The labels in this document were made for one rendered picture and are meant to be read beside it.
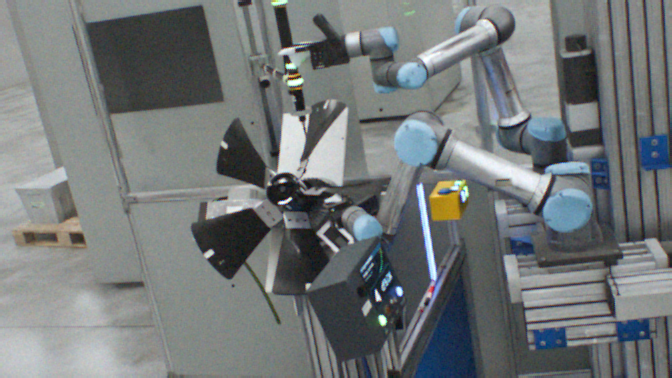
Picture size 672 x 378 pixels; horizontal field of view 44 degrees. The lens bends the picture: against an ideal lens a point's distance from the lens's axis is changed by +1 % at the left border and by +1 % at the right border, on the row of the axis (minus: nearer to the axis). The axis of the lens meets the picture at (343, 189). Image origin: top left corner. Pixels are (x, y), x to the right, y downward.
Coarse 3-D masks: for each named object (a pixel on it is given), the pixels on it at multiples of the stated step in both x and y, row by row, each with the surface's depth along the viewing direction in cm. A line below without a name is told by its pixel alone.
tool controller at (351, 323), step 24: (336, 264) 195; (360, 264) 190; (384, 264) 201; (312, 288) 186; (336, 288) 183; (360, 288) 184; (384, 288) 197; (336, 312) 185; (360, 312) 183; (384, 312) 193; (336, 336) 187; (360, 336) 185; (384, 336) 189
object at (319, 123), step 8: (320, 104) 284; (328, 104) 279; (336, 104) 275; (344, 104) 272; (312, 112) 287; (320, 112) 281; (328, 112) 276; (336, 112) 273; (312, 120) 285; (320, 120) 278; (328, 120) 274; (312, 128) 282; (320, 128) 275; (328, 128) 271; (312, 136) 277; (320, 136) 272; (312, 144) 274; (304, 152) 279; (304, 160) 276
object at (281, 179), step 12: (276, 180) 271; (288, 180) 269; (300, 180) 271; (276, 192) 269; (288, 192) 267; (300, 192) 267; (276, 204) 267; (288, 204) 266; (300, 204) 270; (312, 204) 275
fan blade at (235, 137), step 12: (228, 132) 288; (240, 132) 284; (228, 144) 288; (240, 144) 284; (252, 144) 280; (228, 156) 289; (240, 156) 285; (252, 156) 281; (228, 168) 291; (240, 168) 287; (252, 168) 282; (264, 168) 278; (240, 180) 289; (252, 180) 285
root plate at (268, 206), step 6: (258, 204) 274; (264, 204) 274; (270, 204) 274; (258, 210) 274; (264, 210) 275; (270, 210) 275; (276, 210) 275; (264, 216) 275; (270, 216) 276; (276, 216) 276; (282, 216) 276; (270, 222) 276; (276, 222) 277
